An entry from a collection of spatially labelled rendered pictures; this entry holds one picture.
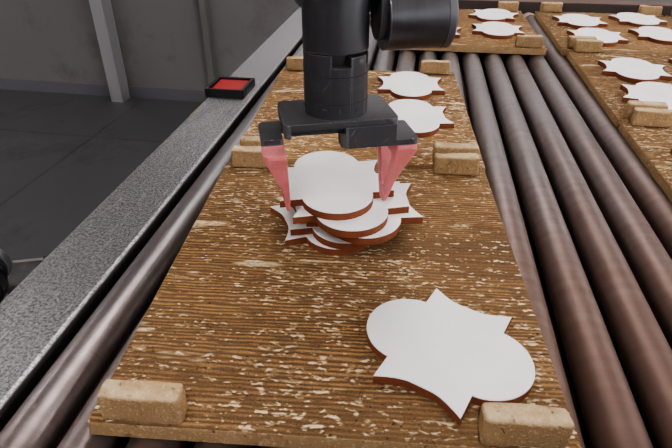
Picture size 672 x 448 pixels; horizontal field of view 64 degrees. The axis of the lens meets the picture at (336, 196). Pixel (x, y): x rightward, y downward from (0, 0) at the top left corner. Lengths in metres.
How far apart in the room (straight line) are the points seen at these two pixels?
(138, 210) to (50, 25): 3.38
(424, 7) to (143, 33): 3.30
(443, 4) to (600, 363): 0.33
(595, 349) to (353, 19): 0.35
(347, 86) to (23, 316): 0.37
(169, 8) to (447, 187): 3.03
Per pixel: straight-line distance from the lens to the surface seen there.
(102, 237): 0.67
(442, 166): 0.71
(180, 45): 3.61
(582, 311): 0.57
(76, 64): 4.03
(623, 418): 0.49
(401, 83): 1.01
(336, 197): 0.55
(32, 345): 0.56
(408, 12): 0.46
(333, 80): 0.46
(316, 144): 0.78
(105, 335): 0.54
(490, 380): 0.44
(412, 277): 0.53
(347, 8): 0.44
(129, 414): 0.43
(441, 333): 0.47
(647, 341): 0.56
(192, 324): 0.50
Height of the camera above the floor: 1.27
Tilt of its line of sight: 31 degrees down
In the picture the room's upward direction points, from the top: straight up
